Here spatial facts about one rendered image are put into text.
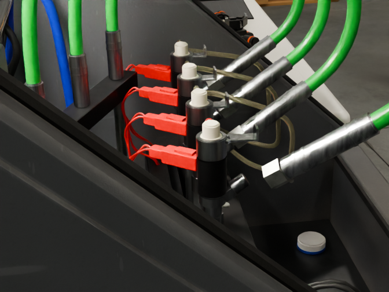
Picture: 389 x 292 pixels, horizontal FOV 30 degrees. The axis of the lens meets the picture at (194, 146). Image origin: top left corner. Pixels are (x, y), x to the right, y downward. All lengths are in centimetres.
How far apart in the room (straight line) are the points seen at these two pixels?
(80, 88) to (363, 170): 41
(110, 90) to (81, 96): 6
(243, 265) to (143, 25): 66
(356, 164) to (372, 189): 7
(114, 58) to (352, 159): 36
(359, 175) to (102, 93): 36
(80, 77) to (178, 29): 20
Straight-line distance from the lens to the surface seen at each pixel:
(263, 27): 150
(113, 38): 86
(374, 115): 55
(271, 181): 57
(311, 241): 102
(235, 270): 30
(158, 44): 95
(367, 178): 97
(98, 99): 82
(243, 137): 66
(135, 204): 28
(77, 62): 78
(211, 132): 65
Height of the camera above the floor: 140
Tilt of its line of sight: 26 degrees down
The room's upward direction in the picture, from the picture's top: 2 degrees counter-clockwise
